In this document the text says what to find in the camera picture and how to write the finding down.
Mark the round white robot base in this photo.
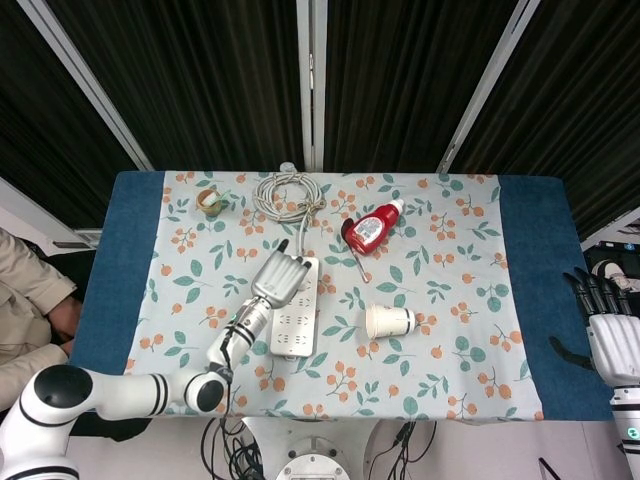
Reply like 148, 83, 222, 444
274, 433, 352, 480

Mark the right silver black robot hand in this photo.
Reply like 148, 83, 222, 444
548, 266, 640, 387

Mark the blue table cover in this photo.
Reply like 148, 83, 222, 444
67, 170, 614, 424

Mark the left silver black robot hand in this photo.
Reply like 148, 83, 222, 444
249, 238, 321, 308

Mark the black floor cable bundle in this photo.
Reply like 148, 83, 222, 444
383, 420, 437, 480
199, 415, 267, 480

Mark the white paper cup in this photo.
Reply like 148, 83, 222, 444
363, 303, 416, 341

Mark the black pleated curtain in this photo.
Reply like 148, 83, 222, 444
46, 0, 307, 171
323, 0, 522, 174
448, 0, 640, 242
0, 0, 142, 229

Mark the black white sneaker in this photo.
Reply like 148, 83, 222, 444
591, 259, 640, 294

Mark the red ketchup squeeze bottle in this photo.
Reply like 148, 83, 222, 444
344, 198, 406, 257

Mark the person in beige jacket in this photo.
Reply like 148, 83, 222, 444
0, 227, 85, 401

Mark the grey vertical frame post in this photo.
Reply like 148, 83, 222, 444
295, 0, 328, 172

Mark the white cable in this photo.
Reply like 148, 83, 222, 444
253, 160, 328, 259

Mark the white power strip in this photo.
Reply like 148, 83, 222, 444
269, 256, 321, 359

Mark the floral patterned tablecloth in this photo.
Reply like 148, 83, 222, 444
115, 170, 546, 422

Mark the grey slanted frame post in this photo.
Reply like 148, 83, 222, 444
436, 0, 542, 175
18, 0, 154, 172

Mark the small brown wooden cup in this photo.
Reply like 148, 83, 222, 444
194, 188, 227, 217

